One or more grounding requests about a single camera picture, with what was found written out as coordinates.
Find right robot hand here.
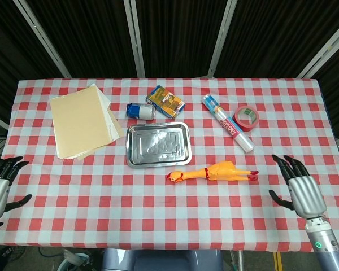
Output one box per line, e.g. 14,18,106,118
268,154,328,220

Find yellow rubber chicken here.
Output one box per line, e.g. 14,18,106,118
166,160,259,184

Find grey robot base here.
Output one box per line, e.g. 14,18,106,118
101,248,224,271

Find rectangular metal tray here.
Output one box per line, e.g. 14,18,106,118
125,121,193,169

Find red tape roll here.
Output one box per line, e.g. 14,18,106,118
232,106,260,132

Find white plastic bucket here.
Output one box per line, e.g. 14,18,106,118
58,252,90,271

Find plastic food wrap roll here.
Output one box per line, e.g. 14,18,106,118
202,94,256,154

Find stack of manila folders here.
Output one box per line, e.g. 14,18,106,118
49,83,124,161

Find red white checkered tablecloth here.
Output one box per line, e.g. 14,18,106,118
0,78,339,253

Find blue and white can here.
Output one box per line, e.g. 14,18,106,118
126,102,157,121

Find blue and yellow carton box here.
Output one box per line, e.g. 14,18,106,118
145,85,186,119

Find white metal frame post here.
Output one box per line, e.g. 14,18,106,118
298,22,339,79
123,0,146,78
12,0,72,79
207,0,238,77

